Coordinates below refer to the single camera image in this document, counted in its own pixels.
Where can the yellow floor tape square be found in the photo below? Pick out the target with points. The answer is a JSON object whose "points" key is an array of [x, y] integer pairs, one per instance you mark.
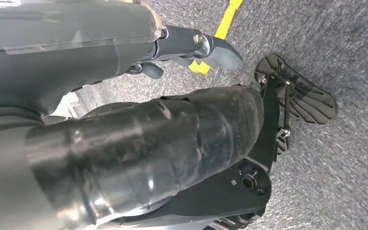
{"points": [[225, 22]]}

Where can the black robot foot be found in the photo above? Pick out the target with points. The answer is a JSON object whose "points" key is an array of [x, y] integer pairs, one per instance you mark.
{"points": [[311, 101]]}

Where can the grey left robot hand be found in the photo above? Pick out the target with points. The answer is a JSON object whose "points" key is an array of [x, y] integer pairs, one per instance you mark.
{"points": [[60, 47]]}

